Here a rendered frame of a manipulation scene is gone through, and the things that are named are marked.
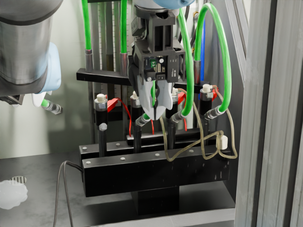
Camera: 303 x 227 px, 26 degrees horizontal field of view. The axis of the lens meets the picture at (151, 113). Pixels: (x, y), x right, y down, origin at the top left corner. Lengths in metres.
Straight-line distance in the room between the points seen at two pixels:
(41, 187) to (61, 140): 0.18
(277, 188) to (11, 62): 0.48
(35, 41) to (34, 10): 0.13
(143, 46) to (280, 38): 0.65
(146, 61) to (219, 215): 0.45
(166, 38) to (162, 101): 0.14
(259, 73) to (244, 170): 0.09
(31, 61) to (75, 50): 0.85
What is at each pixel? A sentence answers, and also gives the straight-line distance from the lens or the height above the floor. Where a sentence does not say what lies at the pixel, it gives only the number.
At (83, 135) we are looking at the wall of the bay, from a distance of 1.80.
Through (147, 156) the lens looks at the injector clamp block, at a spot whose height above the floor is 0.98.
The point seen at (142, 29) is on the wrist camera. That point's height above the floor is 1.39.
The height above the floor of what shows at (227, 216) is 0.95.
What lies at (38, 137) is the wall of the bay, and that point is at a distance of 1.79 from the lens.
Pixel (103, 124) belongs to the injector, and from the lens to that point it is 1.44.
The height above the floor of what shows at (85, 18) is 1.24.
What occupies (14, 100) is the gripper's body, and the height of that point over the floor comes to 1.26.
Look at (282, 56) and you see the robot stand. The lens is 0.42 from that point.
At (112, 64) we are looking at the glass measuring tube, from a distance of 1.68.
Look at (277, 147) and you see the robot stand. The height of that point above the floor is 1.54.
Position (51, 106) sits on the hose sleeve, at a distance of 1.33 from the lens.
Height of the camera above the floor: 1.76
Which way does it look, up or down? 28 degrees down
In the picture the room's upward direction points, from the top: straight up
